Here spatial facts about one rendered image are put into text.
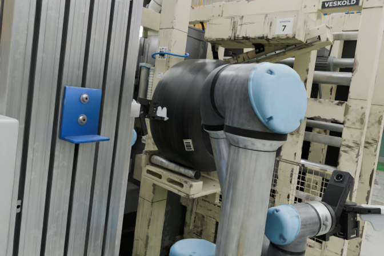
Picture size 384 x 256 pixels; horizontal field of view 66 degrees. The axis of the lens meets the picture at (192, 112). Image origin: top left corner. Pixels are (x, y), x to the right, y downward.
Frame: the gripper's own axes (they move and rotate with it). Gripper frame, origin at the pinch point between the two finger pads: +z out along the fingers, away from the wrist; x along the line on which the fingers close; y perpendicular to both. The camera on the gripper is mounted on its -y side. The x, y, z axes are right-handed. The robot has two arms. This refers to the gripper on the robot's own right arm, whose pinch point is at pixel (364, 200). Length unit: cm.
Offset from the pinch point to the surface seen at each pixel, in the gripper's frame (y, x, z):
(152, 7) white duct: -108, -162, 4
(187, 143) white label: -10, -73, -13
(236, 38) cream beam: -71, -87, 25
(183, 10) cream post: -86, -105, -1
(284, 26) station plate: -72, -59, 33
